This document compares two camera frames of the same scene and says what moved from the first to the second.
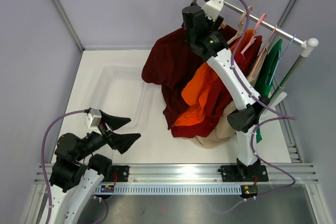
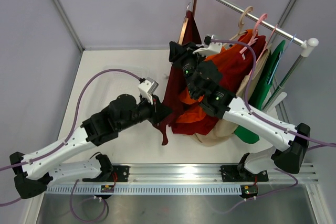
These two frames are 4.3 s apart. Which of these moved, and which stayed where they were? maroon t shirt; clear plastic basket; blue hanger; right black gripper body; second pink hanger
Moved: right black gripper body; maroon t shirt
Stayed: blue hanger; second pink hanger; clear plastic basket
